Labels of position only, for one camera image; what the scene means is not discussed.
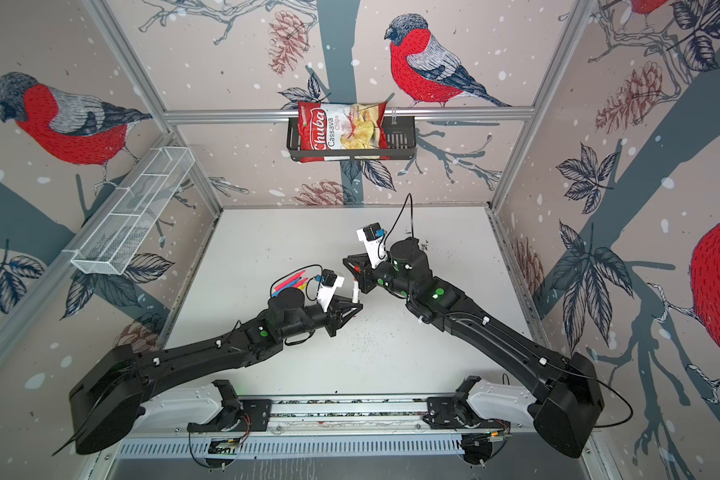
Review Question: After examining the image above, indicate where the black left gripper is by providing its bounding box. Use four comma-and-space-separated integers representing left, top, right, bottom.
279, 293, 363, 340

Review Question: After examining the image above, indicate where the white red whiteboard marker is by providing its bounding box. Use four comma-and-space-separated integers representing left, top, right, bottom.
352, 279, 360, 304

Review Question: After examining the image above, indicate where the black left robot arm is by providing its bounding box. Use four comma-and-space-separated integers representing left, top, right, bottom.
69, 288, 363, 455

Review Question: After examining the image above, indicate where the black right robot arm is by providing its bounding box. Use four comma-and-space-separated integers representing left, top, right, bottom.
343, 238, 605, 458

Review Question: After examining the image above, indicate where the blue highlighter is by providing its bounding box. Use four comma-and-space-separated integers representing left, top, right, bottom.
289, 278, 308, 289

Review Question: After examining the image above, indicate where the upper pink highlighter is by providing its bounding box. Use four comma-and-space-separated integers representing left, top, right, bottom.
274, 269, 305, 291

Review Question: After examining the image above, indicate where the red cassava chips bag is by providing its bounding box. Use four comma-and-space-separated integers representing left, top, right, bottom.
294, 102, 389, 163

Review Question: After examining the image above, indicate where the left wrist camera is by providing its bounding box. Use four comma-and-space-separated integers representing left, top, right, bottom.
317, 269, 344, 312

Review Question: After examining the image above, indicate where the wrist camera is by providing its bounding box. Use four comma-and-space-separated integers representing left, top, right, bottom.
317, 269, 344, 312
356, 223, 386, 268

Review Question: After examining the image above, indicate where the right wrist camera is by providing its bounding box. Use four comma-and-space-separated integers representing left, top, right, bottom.
356, 223, 386, 268

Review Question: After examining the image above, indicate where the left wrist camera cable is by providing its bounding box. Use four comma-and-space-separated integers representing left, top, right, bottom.
269, 263, 325, 298

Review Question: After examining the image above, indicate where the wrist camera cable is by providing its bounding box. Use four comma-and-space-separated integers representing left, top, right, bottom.
381, 193, 415, 247
269, 263, 325, 298

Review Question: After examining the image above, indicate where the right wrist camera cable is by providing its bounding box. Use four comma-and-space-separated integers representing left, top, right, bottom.
381, 193, 415, 247

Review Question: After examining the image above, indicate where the aluminium mounting rail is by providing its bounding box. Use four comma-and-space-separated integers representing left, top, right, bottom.
95, 392, 601, 439

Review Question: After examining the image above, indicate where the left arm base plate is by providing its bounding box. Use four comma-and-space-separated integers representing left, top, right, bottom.
187, 398, 273, 433

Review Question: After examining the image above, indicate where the black wall basket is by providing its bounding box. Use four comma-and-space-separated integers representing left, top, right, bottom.
286, 116, 417, 163

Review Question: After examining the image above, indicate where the white perforated cable duct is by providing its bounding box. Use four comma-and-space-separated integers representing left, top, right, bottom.
116, 434, 464, 461

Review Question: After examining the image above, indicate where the white wire mesh shelf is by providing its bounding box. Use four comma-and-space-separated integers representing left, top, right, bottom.
71, 146, 195, 275

